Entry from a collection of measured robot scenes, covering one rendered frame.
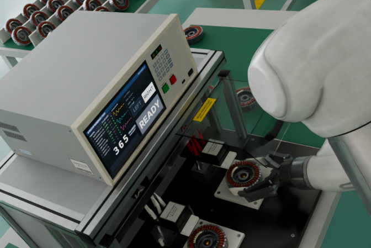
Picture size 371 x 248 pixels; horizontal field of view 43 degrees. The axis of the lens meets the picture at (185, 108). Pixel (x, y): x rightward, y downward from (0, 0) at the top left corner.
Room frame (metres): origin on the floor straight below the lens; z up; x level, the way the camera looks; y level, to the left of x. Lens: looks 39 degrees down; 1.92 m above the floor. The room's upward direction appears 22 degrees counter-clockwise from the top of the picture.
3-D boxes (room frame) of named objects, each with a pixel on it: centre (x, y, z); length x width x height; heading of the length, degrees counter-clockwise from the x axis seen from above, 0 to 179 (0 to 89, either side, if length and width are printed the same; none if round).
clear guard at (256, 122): (0.98, -0.10, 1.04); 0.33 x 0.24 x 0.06; 45
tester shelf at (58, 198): (1.09, 0.22, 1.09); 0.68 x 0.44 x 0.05; 135
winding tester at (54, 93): (1.10, 0.22, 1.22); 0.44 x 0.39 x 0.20; 135
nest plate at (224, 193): (0.95, -0.09, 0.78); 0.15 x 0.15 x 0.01; 45
